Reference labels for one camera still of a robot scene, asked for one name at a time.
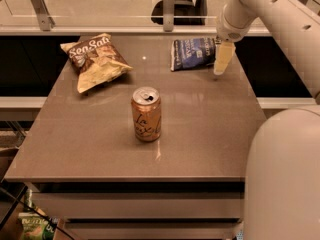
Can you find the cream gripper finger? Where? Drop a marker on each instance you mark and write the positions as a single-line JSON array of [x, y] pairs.
[[224, 54]]

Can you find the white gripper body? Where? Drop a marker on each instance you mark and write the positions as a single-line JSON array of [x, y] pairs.
[[227, 30]]

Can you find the blue chip bag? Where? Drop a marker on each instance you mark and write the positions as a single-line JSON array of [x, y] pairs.
[[192, 53]]

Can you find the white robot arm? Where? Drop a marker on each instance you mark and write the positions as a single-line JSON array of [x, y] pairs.
[[282, 177]]

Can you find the brown sea salt chip bag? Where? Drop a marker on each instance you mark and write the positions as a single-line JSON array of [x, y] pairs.
[[96, 60]]

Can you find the green snack bag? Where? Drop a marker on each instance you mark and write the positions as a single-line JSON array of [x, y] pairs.
[[34, 227]]

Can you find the black office chair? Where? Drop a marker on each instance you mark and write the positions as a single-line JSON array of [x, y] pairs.
[[190, 12]]

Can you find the orange LaCroix soda can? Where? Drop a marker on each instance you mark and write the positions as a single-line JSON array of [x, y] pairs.
[[146, 113]]

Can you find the grey table drawer unit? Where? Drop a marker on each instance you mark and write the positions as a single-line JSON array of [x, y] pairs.
[[143, 209]]

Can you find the middle metal railing bracket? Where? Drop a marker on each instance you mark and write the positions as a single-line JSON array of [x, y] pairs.
[[168, 15]]

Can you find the left metal railing bracket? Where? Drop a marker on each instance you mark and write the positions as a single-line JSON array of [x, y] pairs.
[[45, 21]]

